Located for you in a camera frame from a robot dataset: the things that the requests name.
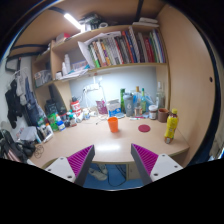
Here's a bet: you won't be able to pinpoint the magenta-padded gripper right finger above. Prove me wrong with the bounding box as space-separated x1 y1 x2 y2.
130 143 184 186

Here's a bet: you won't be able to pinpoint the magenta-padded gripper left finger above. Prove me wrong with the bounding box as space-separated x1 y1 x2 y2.
44 144 96 187

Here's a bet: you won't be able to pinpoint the yellow-labelled drink bottle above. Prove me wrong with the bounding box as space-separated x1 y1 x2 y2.
164 108 180 145

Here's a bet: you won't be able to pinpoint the white shoe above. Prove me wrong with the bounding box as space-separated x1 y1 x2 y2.
88 166 109 182

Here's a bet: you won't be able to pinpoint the flat round red coaster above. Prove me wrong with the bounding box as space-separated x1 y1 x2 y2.
137 124 152 133

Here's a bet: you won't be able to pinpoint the small white bottle blue label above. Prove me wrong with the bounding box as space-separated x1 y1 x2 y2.
55 115 67 132

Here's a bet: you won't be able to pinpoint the small green bottle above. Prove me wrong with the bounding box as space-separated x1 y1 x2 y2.
46 113 60 132

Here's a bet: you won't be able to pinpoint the dark bag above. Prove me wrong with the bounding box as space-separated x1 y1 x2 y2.
0 128 36 164

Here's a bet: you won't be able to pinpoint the brown jar with white lid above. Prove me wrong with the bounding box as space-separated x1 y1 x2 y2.
148 104 158 121

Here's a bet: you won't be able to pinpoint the red and white can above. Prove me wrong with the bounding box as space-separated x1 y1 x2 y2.
70 97 83 118

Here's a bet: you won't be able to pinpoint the orange plastic cup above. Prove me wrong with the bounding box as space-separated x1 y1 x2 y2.
107 116 120 134

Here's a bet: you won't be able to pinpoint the clear bottle with gold cap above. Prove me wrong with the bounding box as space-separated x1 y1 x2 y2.
134 85 142 116

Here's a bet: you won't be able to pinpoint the tall clear glass bottle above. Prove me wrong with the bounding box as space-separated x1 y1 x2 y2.
155 81 166 109

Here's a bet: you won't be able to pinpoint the grey shaker bottle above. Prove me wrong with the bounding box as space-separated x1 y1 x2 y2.
122 92 135 118

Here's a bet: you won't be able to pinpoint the magenta pouch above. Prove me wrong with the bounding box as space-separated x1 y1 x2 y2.
95 99 108 116

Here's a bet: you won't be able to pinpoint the dark hanging clothes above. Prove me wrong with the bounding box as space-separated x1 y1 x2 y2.
4 68 44 129

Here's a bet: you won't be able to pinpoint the white power strip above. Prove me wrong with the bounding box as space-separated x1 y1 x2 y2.
83 83 101 93

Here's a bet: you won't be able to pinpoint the bright strip lamp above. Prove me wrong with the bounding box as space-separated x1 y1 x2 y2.
63 12 83 31

